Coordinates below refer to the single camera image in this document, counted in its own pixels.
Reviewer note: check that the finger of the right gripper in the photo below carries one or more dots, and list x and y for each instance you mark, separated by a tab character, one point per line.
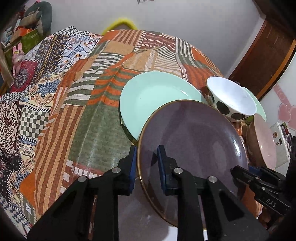
247	176

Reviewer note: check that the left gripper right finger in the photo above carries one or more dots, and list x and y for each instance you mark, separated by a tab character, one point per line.
206	205

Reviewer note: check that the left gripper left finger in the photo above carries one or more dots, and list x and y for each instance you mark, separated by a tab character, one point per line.
89	206

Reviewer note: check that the pink bowl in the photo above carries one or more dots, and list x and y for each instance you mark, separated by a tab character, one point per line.
260	143

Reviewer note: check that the dark purple plate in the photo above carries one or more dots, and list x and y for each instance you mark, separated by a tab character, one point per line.
199	138

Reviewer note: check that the white polka dot bowl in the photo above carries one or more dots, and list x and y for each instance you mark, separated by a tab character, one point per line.
230	99

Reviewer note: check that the mint green plate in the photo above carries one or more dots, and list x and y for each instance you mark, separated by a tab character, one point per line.
146	92

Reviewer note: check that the mint green bowl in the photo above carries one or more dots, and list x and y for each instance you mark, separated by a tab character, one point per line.
260	109

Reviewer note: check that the patchwork striped tablecloth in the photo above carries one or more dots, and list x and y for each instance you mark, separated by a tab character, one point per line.
83	135

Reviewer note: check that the patterned quilt cloth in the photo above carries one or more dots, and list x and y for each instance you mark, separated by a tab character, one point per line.
25	113

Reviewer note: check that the wooden door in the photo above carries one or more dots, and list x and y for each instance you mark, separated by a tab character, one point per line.
265	61

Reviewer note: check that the pink bunny toy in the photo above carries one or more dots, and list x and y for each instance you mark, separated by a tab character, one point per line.
17	58

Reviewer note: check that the green cardboard box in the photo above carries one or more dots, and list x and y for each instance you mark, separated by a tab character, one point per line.
29	41

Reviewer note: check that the yellow chair back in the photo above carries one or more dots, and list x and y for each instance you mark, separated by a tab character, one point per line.
120	22

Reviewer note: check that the grey plush toy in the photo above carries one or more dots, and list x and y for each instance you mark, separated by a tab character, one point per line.
39	15

